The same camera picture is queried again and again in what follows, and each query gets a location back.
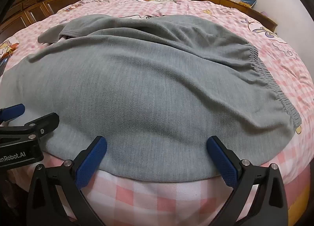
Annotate grey pants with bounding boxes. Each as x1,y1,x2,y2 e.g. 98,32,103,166
0,14,302,183

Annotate blue yellow book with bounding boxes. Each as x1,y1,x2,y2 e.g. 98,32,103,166
239,0,258,8

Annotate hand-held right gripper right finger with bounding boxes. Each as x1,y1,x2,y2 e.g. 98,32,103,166
207,136,288,226

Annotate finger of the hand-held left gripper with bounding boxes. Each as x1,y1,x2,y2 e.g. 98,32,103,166
0,113,60,146
0,104,25,121

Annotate pink checked cartoon blanket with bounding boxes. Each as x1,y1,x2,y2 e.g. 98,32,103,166
0,0,314,226

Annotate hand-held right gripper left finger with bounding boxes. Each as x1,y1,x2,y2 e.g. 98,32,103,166
26,136,108,226

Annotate dark flat object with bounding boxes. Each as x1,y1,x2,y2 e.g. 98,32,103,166
0,54,11,75

